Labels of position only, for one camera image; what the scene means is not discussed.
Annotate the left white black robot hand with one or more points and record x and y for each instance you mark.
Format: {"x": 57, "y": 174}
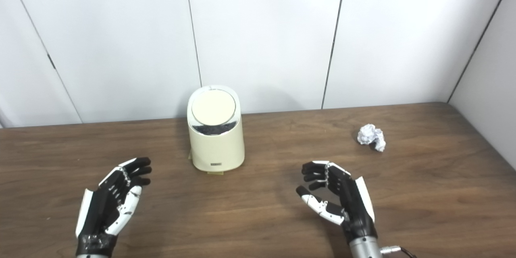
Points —
{"x": 100, "y": 209}

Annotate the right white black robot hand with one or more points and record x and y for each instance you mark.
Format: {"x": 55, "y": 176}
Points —
{"x": 354, "y": 205}

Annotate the white paper ball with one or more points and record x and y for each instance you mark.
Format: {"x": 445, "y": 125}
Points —
{"x": 370, "y": 135}

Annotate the cream-colored lidded bin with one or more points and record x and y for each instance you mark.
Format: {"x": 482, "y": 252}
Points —
{"x": 217, "y": 145}

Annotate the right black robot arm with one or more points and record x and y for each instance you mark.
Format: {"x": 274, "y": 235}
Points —
{"x": 365, "y": 249}

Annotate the yellowish tape patch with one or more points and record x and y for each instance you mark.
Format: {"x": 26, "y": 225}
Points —
{"x": 215, "y": 173}

